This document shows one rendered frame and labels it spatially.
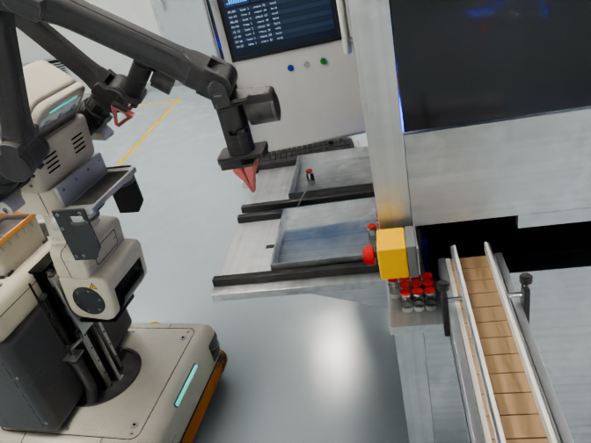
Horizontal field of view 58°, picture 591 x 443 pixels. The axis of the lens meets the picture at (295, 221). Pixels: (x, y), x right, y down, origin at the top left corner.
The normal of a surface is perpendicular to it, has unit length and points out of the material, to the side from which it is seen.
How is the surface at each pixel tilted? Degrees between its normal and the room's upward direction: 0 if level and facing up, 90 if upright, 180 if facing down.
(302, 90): 90
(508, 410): 0
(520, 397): 0
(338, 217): 0
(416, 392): 90
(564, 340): 90
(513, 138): 90
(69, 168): 98
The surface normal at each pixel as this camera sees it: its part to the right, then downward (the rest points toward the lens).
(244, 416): -0.19, -0.85
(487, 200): -0.11, 0.52
